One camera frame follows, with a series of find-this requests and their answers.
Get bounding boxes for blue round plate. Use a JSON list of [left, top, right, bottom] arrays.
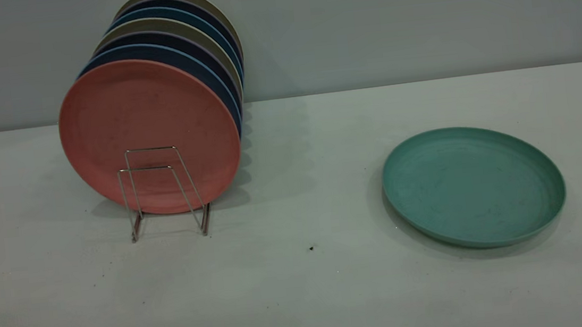
[[105, 0, 245, 96], [74, 34, 245, 154]]

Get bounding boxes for green round plate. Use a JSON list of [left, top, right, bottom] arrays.
[[377, 116, 571, 258]]

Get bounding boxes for pink round plate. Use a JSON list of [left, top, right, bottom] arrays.
[[53, 49, 248, 224]]

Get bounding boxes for metal wire plate rack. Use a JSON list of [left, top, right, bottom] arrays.
[[115, 142, 214, 245]]

